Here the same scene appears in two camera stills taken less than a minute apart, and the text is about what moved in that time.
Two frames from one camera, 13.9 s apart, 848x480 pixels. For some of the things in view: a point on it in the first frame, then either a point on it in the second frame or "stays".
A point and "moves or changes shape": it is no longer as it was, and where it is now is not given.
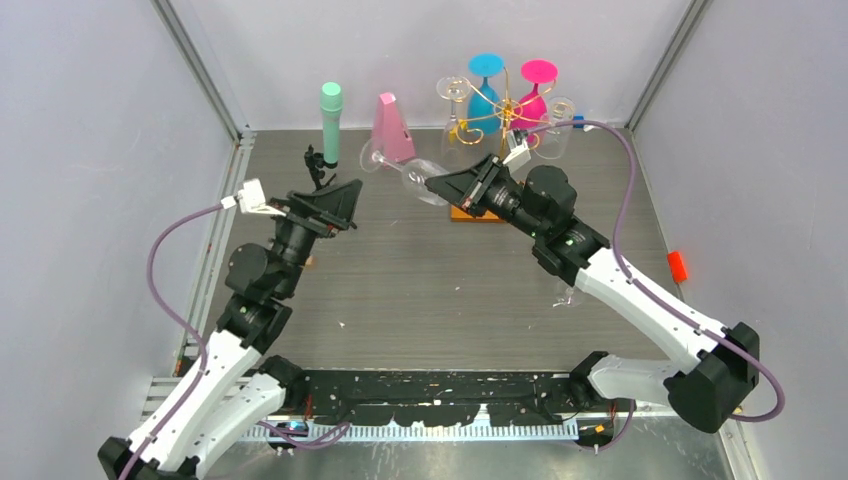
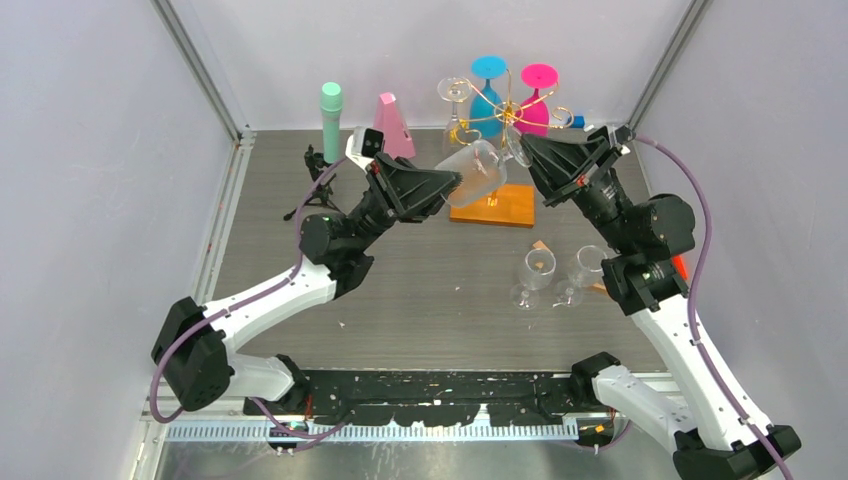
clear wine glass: [415, 172] moves or changes shape
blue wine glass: [483, 104] stays
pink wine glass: [531, 111] stays
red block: [677, 266] stays
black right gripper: [467, 190] → [554, 165]
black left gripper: [323, 213] → [414, 185]
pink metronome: [391, 142] stays
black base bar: [521, 399] stays
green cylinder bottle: [331, 107] stays
